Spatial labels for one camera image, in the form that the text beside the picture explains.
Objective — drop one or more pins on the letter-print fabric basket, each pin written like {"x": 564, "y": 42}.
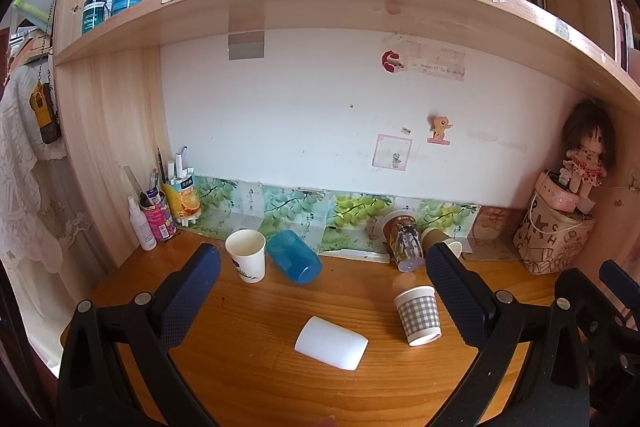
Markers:
{"x": 548, "y": 241}

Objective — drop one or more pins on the grey checkered paper cup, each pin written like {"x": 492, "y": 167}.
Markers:
{"x": 418, "y": 313}

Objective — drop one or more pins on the brown kraft paper cup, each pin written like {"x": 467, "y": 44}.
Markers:
{"x": 432, "y": 236}

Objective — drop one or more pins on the yellow hanging toy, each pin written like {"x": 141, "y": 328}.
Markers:
{"x": 40, "y": 101}

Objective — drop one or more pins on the teal glass bottle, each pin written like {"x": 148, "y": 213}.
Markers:
{"x": 93, "y": 14}

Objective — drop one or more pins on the white spray bottle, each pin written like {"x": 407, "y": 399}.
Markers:
{"x": 140, "y": 225}

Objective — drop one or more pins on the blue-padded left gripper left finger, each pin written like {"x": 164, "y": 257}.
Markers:
{"x": 94, "y": 388}

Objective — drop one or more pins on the orange juice print cup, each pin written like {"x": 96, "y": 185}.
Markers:
{"x": 183, "y": 201}

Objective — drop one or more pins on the white paper cup with logo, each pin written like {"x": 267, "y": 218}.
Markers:
{"x": 247, "y": 251}

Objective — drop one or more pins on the pink sticky note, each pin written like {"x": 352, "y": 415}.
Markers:
{"x": 391, "y": 152}

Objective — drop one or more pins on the brown-haired rag doll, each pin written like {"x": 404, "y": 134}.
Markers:
{"x": 589, "y": 137}

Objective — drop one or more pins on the colourful printed paper cup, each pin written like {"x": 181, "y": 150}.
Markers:
{"x": 401, "y": 235}

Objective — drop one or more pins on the blue plastic cup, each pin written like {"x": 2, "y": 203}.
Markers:
{"x": 291, "y": 254}

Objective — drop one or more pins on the green grape wall poster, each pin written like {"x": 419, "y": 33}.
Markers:
{"x": 326, "y": 220}

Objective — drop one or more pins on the white lace curtain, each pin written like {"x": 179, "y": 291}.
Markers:
{"x": 49, "y": 245}

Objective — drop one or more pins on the pink box with strap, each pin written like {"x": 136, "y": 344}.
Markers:
{"x": 556, "y": 196}

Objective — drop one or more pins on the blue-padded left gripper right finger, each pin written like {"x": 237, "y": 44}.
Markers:
{"x": 552, "y": 386}

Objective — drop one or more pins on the white frosted plastic cup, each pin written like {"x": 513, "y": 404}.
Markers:
{"x": 331, "y": 344}

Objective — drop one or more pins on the orange cartoon wall sticker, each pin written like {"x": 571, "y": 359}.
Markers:
{"x": 440, "y": 125}

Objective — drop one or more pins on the red lips wall sticker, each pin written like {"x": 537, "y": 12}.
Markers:
{"x": 391, "y": 61}

